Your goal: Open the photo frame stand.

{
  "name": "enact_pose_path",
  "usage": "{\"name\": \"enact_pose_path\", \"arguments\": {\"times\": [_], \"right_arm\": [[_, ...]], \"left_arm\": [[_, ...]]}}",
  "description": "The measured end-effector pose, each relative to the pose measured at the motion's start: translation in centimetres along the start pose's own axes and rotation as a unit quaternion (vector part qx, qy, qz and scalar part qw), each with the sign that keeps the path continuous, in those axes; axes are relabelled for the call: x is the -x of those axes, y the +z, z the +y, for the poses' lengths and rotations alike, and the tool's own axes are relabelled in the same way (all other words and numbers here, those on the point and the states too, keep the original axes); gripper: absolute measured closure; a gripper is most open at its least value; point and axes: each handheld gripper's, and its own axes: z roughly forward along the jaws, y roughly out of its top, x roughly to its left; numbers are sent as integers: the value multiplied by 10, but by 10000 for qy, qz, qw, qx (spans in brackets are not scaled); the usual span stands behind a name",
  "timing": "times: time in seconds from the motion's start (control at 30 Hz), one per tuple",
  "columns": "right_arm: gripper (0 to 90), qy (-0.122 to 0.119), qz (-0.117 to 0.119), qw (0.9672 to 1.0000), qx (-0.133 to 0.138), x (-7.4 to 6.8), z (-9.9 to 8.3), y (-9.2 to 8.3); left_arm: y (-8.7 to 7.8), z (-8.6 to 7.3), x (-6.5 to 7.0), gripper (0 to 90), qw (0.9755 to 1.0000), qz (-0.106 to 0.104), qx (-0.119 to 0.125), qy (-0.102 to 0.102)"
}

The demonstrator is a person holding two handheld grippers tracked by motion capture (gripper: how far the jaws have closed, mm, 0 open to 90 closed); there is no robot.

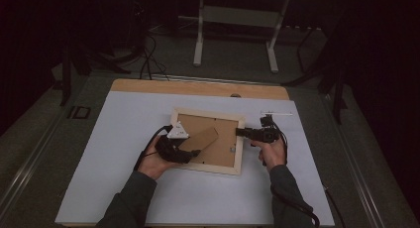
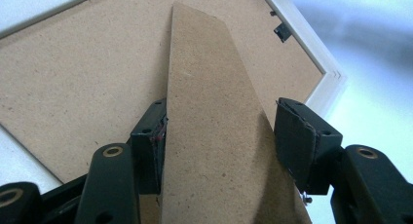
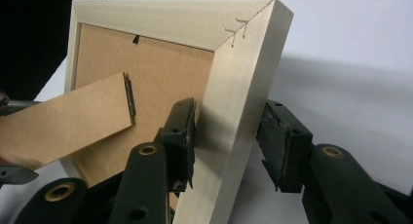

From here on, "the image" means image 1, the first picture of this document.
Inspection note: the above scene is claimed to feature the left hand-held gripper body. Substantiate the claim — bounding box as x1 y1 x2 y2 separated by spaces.
155 121 192 165

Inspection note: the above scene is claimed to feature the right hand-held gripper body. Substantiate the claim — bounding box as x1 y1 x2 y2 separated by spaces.
252 112 293 144

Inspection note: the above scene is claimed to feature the wooden picture frame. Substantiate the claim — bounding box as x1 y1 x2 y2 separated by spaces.
170 107 247 176

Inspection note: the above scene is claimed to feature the person's right hand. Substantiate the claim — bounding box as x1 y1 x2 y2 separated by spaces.
251 138 287 172

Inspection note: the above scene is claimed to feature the person's left hand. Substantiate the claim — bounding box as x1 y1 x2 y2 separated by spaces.
137 143 181 181

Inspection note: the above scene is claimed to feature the white table sheet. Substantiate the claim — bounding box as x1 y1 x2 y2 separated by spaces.
53 90 336 226

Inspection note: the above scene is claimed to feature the black metal stand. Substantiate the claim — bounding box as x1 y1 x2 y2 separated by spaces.
281 23 350 125
49 39 147 107

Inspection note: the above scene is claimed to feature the black floor socket box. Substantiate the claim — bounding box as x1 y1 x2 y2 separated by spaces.
66 105 92 120

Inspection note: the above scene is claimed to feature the white metal stand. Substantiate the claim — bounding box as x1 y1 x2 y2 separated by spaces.
177 0 328 74

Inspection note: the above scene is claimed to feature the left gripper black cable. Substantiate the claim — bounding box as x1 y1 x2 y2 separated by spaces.
133 124 174 172

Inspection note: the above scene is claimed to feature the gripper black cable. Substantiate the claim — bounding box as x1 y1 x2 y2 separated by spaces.
263 114 321 228
133 124 174 172

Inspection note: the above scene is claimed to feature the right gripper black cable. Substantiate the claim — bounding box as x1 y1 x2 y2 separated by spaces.
263 114 321 228

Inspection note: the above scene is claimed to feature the thin black cable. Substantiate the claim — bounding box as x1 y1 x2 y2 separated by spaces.
321 183 347 228

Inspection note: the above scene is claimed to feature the bundle of floor cables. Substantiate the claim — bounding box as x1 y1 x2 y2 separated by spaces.
132 0 171 82

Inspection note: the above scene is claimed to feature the metal floor rail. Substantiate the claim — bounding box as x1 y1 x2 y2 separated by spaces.
0 98 80 219
320 88 389 228

